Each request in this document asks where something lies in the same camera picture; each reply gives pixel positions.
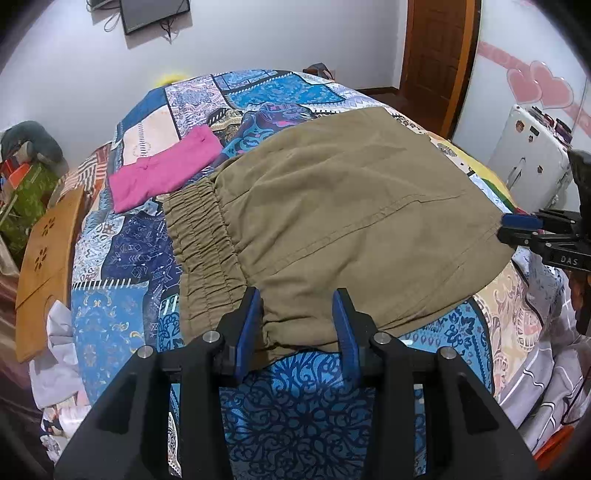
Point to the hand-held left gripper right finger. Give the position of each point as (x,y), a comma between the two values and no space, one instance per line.
(345,328)

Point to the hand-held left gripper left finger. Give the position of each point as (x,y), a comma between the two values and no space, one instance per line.
(246,324)

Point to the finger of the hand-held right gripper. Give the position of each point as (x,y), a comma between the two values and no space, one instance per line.
(519,221)

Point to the olive khaki pants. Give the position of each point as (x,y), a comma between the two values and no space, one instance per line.
(332,198)

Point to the white suitcase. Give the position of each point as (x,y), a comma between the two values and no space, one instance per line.
(531,157)

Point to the patchwork printed blanket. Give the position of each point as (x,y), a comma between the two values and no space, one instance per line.
(258,240)

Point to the grey striped bedsheet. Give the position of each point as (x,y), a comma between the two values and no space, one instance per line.
(549,364)

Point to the pink folded garment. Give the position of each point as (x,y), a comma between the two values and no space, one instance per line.
(166,168)

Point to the wooden door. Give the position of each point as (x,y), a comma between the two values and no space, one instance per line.
(436,50)

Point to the white crumpled cloth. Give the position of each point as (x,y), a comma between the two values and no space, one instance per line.
(55,355)

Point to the wooden lap tray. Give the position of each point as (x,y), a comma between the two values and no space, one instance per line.
(46,272)

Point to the green patterned bag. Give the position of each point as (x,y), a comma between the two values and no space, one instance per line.
(27,203)

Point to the yellow round object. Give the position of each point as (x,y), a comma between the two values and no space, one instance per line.
(173,76)

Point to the grey plush toy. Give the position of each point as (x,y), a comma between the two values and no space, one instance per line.
(30,143)

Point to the pink heart wall sticker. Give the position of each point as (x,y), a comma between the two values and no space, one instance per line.
(540,83)

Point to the wall-mounted black monitor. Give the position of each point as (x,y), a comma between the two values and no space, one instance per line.
(154,14)

